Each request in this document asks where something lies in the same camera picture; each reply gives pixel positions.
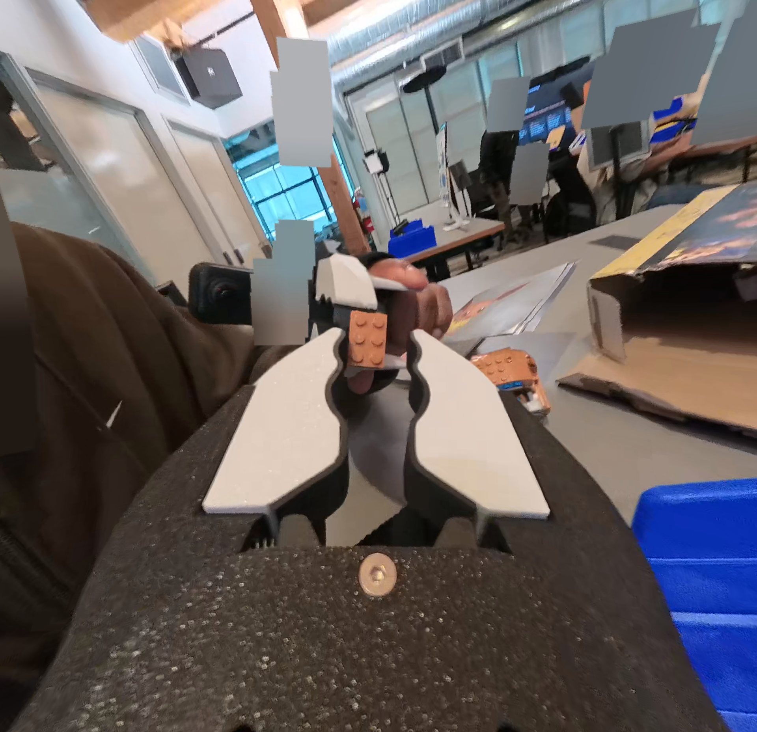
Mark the brown brick body model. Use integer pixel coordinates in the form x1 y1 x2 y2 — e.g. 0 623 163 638
470 347 552 418

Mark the orange studded plate brick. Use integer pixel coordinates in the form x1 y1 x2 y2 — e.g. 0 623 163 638
347 310 392 371

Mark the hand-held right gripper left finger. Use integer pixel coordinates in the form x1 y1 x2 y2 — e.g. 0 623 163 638
201 328 352 518

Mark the wooden ceiling beam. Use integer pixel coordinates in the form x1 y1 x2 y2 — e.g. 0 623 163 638
241 0 370 257

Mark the fox print instruction booklet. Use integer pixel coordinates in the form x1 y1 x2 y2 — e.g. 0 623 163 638
443 262 578 343

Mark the person's left hand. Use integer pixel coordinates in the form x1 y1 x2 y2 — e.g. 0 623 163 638
341 257 455 399

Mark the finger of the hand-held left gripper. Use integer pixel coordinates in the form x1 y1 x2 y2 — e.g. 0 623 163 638
353 349 410 376
313 253 382 317

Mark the grey desk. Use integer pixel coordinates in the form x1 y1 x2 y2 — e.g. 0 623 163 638
355 206 757 638

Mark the blue plastic bin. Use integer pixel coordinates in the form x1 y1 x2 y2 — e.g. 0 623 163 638
632 478 757 732

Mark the red fire extinguisher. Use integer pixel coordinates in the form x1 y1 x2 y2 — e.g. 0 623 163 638
352 188 376 243

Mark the black wall speaker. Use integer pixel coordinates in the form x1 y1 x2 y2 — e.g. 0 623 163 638
174 48 244 110

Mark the black computer monitor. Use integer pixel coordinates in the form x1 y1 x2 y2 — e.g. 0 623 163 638
518 56 595 144

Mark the stack of blue bins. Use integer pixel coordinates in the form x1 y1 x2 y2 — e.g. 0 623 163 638
387 219 438 261

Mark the printed cardboard box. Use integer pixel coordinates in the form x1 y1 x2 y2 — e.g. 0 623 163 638
557 183 757 440

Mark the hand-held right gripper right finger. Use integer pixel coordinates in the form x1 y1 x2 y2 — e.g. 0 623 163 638
405 328 552 520

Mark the silver ventilation duct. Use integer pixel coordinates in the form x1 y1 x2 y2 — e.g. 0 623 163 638
322 0 640 80

